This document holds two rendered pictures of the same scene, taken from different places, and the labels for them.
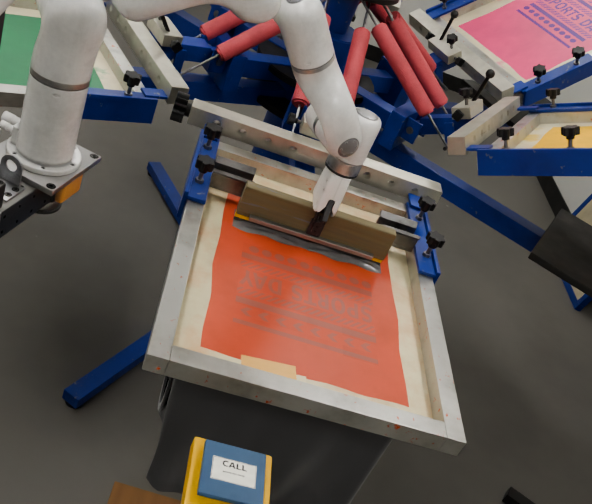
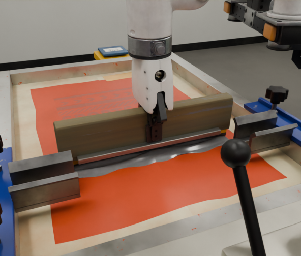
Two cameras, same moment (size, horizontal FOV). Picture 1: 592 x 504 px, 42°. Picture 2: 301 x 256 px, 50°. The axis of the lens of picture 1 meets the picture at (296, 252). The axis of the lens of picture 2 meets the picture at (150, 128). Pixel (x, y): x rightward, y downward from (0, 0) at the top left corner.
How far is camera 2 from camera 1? 2.12 m
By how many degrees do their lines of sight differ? 117
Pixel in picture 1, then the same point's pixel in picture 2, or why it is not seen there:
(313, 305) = (113, 108)
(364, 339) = (66, 106)
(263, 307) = not seen: hidden behind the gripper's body
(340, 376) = (79, 86)
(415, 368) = (22, 106)
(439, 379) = (7, 87)
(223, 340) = not seen: hidden behind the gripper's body
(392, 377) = (41, 96)
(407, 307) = (24, 142)
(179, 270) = (199, 73)
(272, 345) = (125, 84)
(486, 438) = not seen: outside the picture
